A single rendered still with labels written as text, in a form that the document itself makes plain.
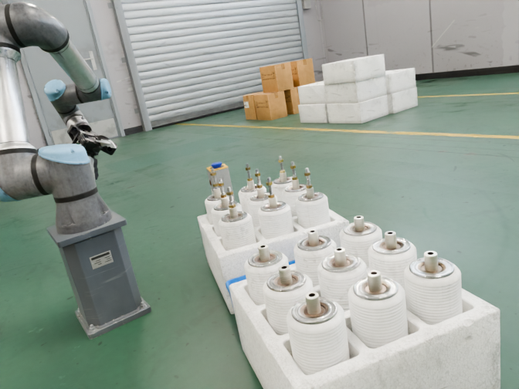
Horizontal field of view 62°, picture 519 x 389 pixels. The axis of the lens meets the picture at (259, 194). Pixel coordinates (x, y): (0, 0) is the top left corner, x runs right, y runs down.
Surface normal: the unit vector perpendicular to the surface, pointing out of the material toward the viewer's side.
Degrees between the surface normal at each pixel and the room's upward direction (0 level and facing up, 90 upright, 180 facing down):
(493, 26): 90
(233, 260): 90
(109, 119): 90
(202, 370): 0
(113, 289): 90
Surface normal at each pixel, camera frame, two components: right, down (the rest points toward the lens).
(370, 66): 0.57, 0.15
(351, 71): -0.80, 0.30
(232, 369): -0.17, -0.94
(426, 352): 0.33, 0.22
